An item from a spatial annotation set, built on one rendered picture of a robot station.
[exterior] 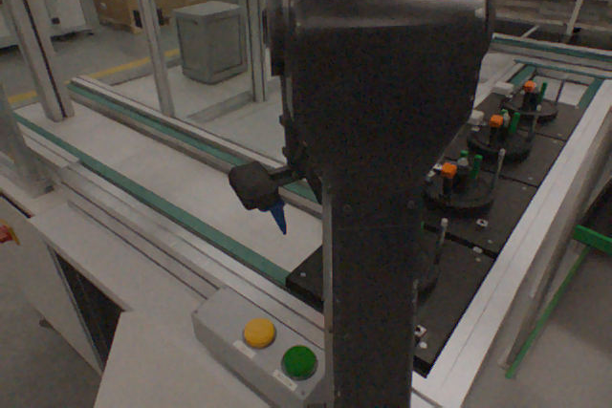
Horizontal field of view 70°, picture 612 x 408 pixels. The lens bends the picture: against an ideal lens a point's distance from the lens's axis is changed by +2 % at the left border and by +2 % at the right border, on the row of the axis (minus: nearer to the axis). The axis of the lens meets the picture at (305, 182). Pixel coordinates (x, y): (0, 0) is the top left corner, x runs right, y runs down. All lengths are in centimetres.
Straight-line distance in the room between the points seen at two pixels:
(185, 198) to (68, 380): 110
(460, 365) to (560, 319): 14
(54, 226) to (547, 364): 93
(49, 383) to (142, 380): 121
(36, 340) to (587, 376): 187
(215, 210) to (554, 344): 63
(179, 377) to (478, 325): 44
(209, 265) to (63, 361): 130
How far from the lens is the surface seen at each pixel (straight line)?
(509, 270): 79
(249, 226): 86
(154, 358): 76
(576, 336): 60
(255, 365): 61
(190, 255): 75
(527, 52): 200
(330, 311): 21
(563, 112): 136
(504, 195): 93
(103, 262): 95
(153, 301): 84
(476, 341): 66
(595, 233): 47
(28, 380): 198
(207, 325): 65
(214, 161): 105
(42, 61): 138
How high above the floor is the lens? 146
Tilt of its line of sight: 34 degrees down
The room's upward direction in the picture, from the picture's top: straight up
